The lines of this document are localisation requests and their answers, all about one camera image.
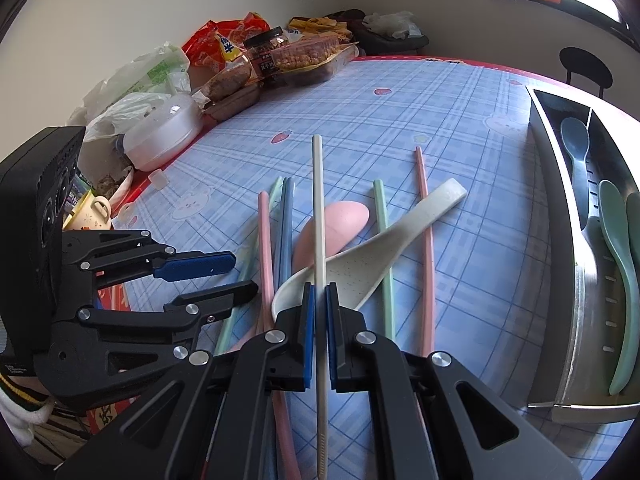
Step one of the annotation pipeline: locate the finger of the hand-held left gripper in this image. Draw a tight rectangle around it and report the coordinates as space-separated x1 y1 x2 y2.
62 229 237 291
32 280 259 413

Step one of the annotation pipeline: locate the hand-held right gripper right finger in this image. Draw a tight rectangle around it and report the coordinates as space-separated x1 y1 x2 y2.
325 282 583 480

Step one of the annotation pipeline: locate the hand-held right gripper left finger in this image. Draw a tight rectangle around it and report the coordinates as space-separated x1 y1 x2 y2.
55 282 317 480

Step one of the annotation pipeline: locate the pink chopstick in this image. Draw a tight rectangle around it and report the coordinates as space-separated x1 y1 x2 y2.
257 191 303 480
414 146 436 358

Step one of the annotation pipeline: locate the white chopstick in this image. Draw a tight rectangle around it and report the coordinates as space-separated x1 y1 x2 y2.
311 134 335 467

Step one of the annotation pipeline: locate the metal utensil tray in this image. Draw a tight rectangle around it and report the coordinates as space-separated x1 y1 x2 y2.
525 85 640 423

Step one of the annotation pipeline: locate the person's left forearm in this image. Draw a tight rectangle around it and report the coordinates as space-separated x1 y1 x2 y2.
0 375 56 448

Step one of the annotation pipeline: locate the light green chopstick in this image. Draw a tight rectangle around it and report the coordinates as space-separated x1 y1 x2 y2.
372 179 397 345
216 176 284 357

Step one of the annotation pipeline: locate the patterned cream mug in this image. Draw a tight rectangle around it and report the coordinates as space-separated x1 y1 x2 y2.
62 195 112 231

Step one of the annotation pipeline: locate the blue chopstick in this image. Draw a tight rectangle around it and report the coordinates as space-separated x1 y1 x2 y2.
277 176 297 291

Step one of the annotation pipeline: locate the white speckled spoon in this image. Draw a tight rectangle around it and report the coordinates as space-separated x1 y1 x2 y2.
271 177 468 329

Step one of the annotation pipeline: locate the white plastic bag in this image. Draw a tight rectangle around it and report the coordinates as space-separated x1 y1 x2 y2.
82 92 168 145
362 11 426 41

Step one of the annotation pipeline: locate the pink spoon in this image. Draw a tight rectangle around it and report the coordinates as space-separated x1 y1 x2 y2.
291 201 371 281

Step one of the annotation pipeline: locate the white lidded plastic container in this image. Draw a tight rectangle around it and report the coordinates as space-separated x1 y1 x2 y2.
122 92 203 173

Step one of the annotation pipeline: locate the brown paper food tray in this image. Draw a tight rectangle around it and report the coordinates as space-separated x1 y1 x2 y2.
202 85 263 122

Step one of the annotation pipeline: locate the green printed plastic bag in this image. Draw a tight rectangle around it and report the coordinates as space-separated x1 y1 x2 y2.
82 42 192 111

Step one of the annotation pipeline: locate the clear box of brown food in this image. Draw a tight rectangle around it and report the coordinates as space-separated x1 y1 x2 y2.
192 57 256 103

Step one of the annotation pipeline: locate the blue plaid table mat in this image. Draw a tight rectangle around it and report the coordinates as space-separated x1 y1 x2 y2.
112 56 638 480

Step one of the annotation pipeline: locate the black lidded jar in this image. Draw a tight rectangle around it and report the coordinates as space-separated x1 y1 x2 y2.
243 26 289 81

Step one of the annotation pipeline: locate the red snack bag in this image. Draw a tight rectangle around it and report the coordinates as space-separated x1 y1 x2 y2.
181 12 271 73

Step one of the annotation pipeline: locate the clear box of dark food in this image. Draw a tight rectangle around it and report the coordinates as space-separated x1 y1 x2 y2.
272 45 361 87

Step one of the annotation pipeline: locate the clear box of round nuts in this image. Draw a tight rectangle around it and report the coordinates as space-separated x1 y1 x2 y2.
274 37 347 72

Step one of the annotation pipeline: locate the yellow snack bag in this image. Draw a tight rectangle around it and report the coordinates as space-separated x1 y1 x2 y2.
287 16 352 46

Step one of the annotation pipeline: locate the black bag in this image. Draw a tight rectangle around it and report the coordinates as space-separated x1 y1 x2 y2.
325 9 431 55

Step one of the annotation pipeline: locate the green spoon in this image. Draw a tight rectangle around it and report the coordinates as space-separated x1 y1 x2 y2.
597 180 640 396

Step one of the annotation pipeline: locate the blue spoon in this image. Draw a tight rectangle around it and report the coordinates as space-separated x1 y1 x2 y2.
560 117 594 231

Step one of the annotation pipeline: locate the black round chair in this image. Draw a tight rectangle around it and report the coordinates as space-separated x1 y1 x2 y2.
559 46 613 98

